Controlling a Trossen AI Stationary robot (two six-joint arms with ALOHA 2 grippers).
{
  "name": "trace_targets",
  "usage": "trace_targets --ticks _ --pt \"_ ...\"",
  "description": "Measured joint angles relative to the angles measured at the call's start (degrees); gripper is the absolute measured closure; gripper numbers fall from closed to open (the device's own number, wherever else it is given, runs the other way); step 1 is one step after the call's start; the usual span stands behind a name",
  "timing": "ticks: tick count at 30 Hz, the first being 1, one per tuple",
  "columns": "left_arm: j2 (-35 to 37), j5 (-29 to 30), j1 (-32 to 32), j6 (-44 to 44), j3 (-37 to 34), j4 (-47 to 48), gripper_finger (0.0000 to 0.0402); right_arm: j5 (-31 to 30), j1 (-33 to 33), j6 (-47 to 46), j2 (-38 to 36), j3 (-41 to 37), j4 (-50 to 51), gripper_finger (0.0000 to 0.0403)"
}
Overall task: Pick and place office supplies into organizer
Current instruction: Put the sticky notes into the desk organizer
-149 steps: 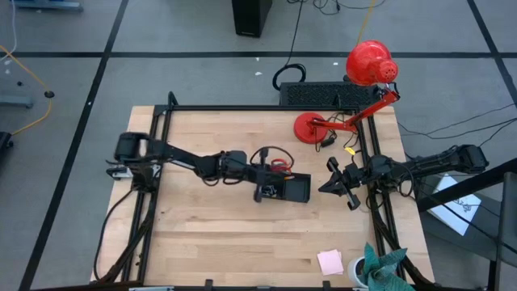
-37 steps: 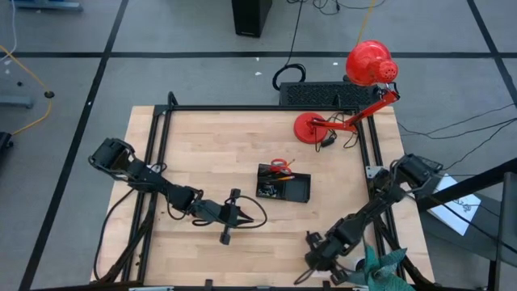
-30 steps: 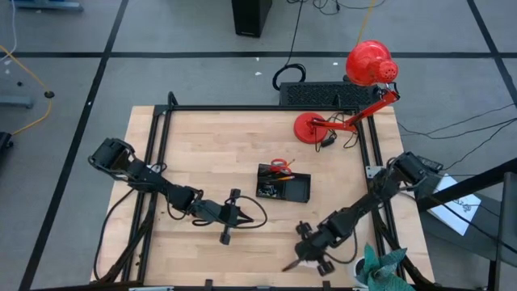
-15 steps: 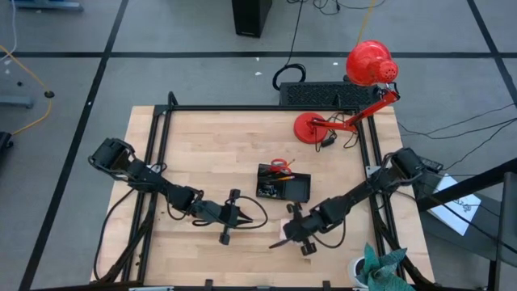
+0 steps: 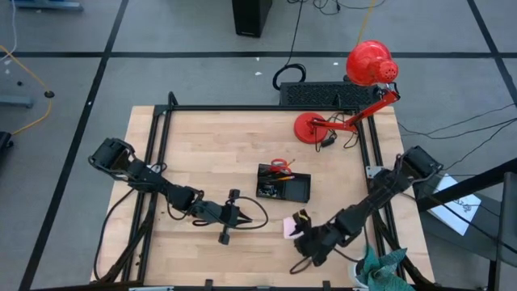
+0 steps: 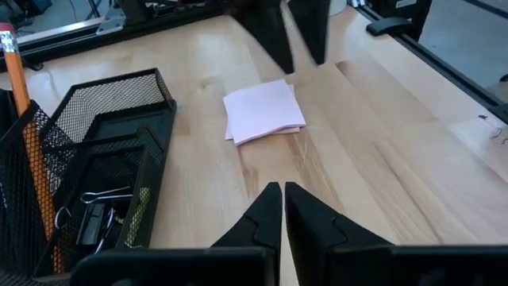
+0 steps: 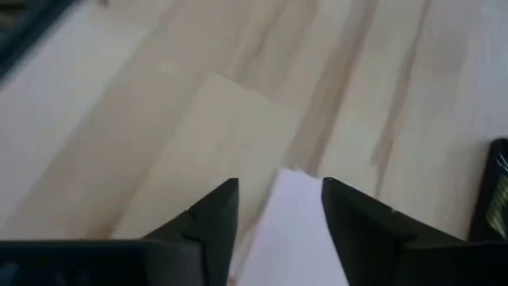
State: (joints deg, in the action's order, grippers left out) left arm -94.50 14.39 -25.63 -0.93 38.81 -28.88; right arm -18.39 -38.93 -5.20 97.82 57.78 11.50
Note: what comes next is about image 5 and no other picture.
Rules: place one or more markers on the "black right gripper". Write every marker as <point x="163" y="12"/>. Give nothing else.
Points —
<point x="323" y="242"/>

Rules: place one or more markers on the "blue-grey floor base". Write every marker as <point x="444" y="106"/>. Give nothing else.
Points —
<point x="48" y="5"/>

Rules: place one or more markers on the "black floor disc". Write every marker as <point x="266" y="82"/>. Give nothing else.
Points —
<point x="49" y="94"/>

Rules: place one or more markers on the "white plant pot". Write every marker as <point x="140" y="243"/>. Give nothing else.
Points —
<point x="355" y="275"/>

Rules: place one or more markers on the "black mesh desk organizer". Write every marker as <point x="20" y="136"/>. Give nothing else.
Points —
<point x="297" y="190"/>

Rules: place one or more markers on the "white plastic strip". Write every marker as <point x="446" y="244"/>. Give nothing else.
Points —
<point x="151" y="288"/>

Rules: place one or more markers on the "white printed paper sheet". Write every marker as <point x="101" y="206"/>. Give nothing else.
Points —
<point x="456" y="214"/>

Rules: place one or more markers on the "black metal table frame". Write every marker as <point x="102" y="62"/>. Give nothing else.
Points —
<point x="258" y="108"/>

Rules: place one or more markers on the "black perforated box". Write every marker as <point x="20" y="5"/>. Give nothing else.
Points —
<point x="327" y="94"/>

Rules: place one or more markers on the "black computer tower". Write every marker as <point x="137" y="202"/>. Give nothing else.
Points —
<point x="250" y="16"/>

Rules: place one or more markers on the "teal cloth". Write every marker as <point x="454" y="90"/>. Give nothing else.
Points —
<point x="381" y="268"/>

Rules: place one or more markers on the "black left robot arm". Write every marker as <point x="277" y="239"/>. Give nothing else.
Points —
<point x="141" y="175"/>

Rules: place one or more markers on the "dark grey side table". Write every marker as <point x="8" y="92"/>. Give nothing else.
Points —
<point x="464" y="250"/>

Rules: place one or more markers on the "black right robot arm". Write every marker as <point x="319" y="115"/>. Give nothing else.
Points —
<point x="383" y="190"/>

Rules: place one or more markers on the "black caster wheel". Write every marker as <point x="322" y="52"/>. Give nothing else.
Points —
<point x="5" y="140"/>

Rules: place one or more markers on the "black binder clip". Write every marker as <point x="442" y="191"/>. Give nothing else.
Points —
<point x="274" y="191"/>
<point x="266" y="189"/>

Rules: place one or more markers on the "pink sticky note pad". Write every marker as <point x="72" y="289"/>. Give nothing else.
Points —
<point x="287" y="228"/>

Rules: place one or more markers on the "black frame clamp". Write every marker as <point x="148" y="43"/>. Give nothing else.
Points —
<point x="326" y="285"/>
<point x="208" y="284"/>

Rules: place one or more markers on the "grey floor bracket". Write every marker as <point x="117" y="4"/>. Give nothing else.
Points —
<point x="16" y="101"/>

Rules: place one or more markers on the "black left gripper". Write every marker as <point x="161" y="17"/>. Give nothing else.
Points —
<point x="218" y="213"/>

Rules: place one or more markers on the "red desk lamp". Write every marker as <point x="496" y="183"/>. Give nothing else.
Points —
<point x="369" y="62"/>

